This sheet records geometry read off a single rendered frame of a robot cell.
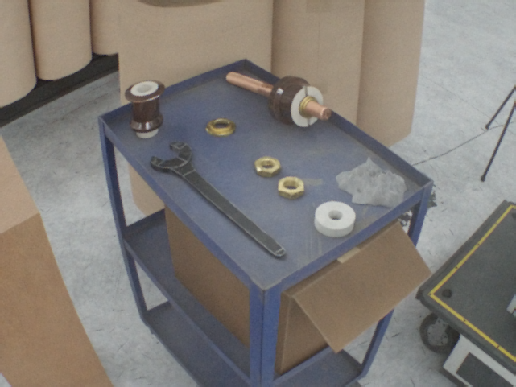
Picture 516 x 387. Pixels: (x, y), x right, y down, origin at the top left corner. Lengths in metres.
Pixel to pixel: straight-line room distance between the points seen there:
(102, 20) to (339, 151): 2.26
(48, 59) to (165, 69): 1.69
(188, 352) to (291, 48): 1.01
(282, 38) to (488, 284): 1.07
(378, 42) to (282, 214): 1.21
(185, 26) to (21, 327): 0.89
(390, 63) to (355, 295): 1.32
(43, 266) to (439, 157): 2.17
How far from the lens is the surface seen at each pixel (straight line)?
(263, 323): 0.94
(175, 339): 1.76
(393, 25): 2.11
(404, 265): 1.10
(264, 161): 1.13
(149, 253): 1.48
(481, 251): 1.89
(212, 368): 1.68
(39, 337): 1.27
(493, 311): 1.72
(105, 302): 2.05
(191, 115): 1.29
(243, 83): 1.35
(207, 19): 1.45
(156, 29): 1.49
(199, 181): 1.09
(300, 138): 1.22
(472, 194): 2.65
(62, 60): 3.12
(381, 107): 2.27
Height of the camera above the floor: 1.57
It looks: 40 degrees down
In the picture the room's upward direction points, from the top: 2 degrees clockwise
